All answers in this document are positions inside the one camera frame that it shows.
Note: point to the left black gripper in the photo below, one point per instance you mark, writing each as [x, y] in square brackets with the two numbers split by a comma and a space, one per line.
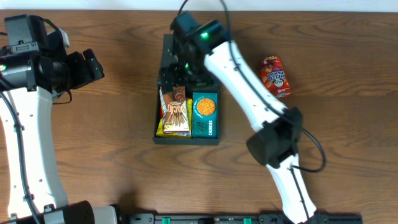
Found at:
[80, 71]

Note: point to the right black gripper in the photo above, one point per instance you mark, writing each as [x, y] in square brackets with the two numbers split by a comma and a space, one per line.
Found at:
[185, 79]

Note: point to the black gift box with lid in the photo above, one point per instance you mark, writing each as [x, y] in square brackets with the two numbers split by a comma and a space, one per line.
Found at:
[163, 80]

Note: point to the brown Pocky box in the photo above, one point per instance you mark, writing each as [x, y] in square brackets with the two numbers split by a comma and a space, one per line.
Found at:
[175, 118]

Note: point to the teal Chunkies cookie box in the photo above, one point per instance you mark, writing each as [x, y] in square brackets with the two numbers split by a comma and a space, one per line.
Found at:
[204, 115]

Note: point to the red Hello Panda box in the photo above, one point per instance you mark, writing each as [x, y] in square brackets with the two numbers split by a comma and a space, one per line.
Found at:
[274, 78]

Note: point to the red Hacks candy bag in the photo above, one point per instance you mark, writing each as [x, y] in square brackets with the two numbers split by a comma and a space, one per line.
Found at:
[161, 102]

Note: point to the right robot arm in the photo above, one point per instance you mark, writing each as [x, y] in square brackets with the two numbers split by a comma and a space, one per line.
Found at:
[211, 49]

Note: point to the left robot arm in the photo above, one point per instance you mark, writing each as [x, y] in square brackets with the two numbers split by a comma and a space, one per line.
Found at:
[36, 71]

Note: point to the black mounting rail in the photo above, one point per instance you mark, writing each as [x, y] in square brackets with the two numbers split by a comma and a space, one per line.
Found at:
[265, 218]

